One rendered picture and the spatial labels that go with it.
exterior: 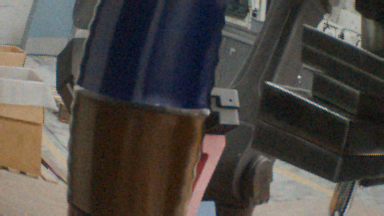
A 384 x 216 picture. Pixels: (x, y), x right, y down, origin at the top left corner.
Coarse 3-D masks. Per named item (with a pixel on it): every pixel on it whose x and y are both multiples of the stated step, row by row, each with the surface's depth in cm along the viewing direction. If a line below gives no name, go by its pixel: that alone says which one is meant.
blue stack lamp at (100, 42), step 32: (128, 0) 23; (160, 0) 22; (192, 0) 23; (224, 0) 24; (96, 32) 23; (128, 32) 23; (160, 32) 23; (192, 32) 23; (96, 64) 23; (128, 64) 23; (160, 64) 23; (192, 64) 23; (128, 96) 23; (160, 96) 23; (192, 96) 23
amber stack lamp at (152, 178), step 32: (96, 96) 23; (96, 128) 23; (128, 128) 23; (160, 128) 23; (192, 128) 24; (96, 160) 23; (128, 160) 23; (160, 160) 23; (192, 160) 24; (96, 192) 23; (128, 192) 23; (160, 192) 23
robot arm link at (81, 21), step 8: (80, 0) 73; (88, 0) 73; (96, 0) 72; (80, 8) 73; (88, 8) 72; (72, 16) 74; (80, 16) 73; (88, 16) 72; (80, 24) 72; (88, 24) 72
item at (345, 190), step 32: (320, 32) 51; (320, 64) 51; (352, 64) 47; (288, 96) 48; (320, 96) 49; (352, 96) 46; (256, 128) 51; (288, 128) 48; (320, 128) 45; (352, 128) 43; (288, 160) 48; (320, 160) 45; (352, 160) 43; (352, 192) 45
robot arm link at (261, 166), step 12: (264, 156) 90; (252, 168) 89; (264, 168) 89; (252, 180) 89; (264, 180) 90; (204, 192) 94; (252, 192) 89; (264, 192) 92; (240, 204) 91; (252, 204) 91
